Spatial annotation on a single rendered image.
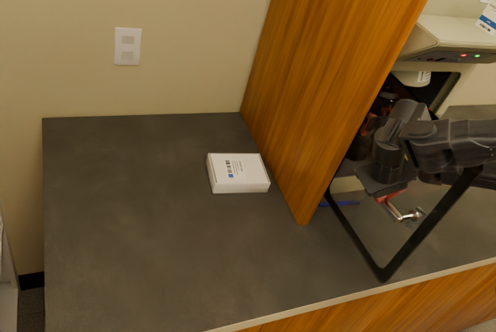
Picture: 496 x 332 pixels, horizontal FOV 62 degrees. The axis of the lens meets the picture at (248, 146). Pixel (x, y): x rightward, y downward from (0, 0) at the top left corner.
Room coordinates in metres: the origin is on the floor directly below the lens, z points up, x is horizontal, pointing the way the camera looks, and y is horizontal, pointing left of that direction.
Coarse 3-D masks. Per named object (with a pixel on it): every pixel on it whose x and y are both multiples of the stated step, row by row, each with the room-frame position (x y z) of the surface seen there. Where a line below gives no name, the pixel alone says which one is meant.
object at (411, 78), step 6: (396, 72) 0.97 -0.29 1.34; (402, 72) 0.97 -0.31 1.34; (408, 72) 0.97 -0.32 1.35; (414, 72) 0.97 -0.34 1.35; (420, 72) 0.98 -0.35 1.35; (426, 72) 0.99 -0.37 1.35; (402, 78) 0.96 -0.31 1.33; (408, 78) 0.96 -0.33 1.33; (414, 78) 0.97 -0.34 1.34; (420, 78) 0.98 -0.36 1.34; (426, 78) 0.99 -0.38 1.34; (408, 84) 0.96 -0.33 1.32; (414, 84) 0.96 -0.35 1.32; (420, 84) 0.97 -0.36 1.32; (426, 84) 0.99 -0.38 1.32
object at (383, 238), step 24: (384, 96) 0.82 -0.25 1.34; (408, 96) 0.77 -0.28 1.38; (384, 120) 0.79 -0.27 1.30; (432, 120) 0.71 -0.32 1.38; (360, 144) 0.81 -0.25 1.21; (480, 168) 0.60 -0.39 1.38; (336, 192) 0.80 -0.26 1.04; (360, 192) 0.75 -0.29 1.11; (408, 192) 0.67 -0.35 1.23; (432, 192) 0.63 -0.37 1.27; (456, 192) 0.60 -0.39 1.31; (360, 216) 0.72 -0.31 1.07; (384, 216) 0.68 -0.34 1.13; (432, 216) 0.61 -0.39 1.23; (360, 240) 0.69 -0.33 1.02; (384, 240) 0.65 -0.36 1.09; (408, 240) 0.61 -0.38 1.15; (384, 264) 0.62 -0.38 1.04
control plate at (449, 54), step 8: (416, 56) 0.83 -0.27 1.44; (424, 56) 0.84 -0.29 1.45; (432, 56) 0.85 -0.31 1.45; (440, 56) 0.85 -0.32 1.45; (448, 56) 0.86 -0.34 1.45; (456, 56) 0.87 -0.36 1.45; (464, 56) 0.88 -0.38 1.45; (472, 56) 0.89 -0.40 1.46; (480, 56) 0.90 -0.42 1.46; (488, 56) 0.91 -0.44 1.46
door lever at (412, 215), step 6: (384, 204) 0.64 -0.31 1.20; (390, 204) 0.64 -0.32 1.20; (390, 210) 0.62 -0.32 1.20; (396, 210) 0.63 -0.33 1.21; (414, 210) 0.64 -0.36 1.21; (390, 216) 0.62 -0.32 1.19; (396, 216) 0.61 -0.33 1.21; (402, 216) 0.61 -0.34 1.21; (408, 216) 0.62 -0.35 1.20; (414, 216) 0.63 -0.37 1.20; (396, 222) 0.60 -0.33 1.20
